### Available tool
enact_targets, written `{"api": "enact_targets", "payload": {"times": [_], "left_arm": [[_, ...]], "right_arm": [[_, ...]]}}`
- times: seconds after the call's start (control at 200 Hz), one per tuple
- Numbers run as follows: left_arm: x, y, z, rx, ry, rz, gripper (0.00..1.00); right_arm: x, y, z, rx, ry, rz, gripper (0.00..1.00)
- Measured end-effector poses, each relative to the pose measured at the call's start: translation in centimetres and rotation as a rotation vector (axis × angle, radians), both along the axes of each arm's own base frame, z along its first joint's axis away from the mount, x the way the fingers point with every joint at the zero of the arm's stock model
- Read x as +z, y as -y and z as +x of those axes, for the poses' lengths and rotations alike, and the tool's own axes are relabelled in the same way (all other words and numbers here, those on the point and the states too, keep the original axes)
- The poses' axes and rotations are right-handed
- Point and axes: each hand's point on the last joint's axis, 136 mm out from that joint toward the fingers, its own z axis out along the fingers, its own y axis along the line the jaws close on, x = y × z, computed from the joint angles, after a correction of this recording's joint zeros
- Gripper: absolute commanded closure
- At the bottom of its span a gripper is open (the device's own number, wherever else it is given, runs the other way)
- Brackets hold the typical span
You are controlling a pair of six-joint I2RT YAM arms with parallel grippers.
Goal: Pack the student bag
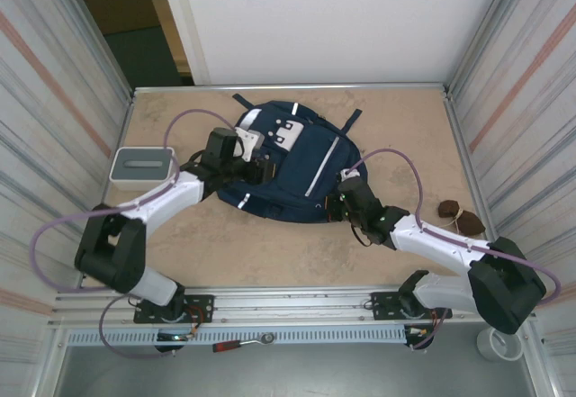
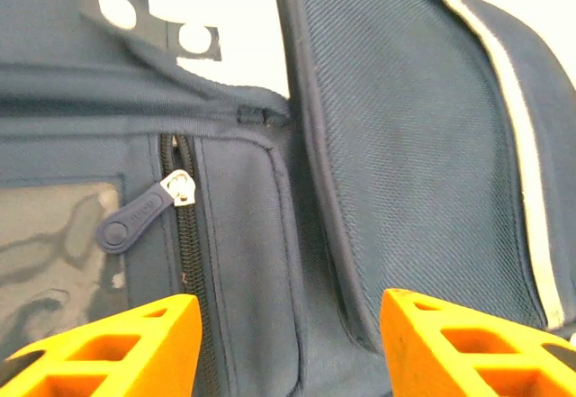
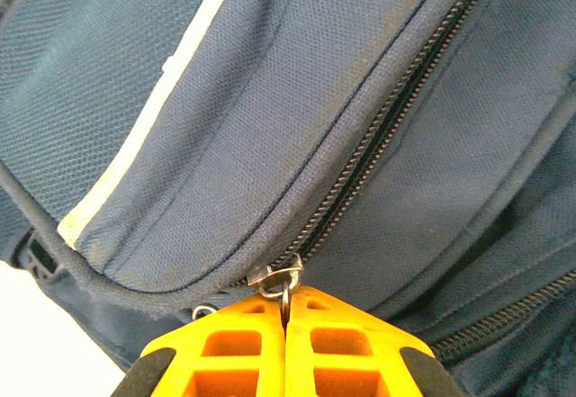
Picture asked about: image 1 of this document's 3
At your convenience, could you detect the small electronics board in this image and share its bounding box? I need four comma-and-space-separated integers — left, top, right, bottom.
403, 324, 436, 339
155, 329, 197, 344

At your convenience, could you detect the white grey tissue box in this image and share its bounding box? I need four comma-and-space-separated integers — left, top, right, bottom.
109, 147, 181, 193

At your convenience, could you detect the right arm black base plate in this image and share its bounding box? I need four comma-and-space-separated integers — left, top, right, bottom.
371, 292, 453, 322

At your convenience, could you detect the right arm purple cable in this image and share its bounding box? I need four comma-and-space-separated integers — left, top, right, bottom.
348, 148, 563, 352

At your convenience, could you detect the navy blue student backpack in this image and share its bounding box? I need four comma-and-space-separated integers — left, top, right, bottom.
215, 94, 368, 226

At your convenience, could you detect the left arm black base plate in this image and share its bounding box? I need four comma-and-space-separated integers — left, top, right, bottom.
133, 294, 215, 325

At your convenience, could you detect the wide aluminium base rail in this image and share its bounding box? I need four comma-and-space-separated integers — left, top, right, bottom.
49, 284, 539, 329

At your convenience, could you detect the brown pouch with cord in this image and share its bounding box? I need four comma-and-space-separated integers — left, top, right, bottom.
436, 199, 487, 236

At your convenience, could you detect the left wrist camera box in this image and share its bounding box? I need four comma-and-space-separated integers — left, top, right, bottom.
233, 127, 266, 162

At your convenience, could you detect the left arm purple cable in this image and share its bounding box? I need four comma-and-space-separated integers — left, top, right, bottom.
29, 108, 238, 361

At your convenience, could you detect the grey slotted cable duct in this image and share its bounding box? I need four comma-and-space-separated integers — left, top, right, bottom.
66, 327, 409, 347

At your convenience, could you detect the grey tape roll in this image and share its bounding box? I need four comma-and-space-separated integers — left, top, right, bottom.
476, 327, 523, 362

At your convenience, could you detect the thin aluminium table edge bar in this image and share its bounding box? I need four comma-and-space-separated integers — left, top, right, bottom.
132, 82, 451, 95

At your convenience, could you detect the red handled ratchet wrench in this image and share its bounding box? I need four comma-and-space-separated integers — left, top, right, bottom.
211, 332, 276, 353

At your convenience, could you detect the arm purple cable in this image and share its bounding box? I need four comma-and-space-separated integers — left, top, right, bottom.
29, 108, 238, 361
348, 148, 563, 352

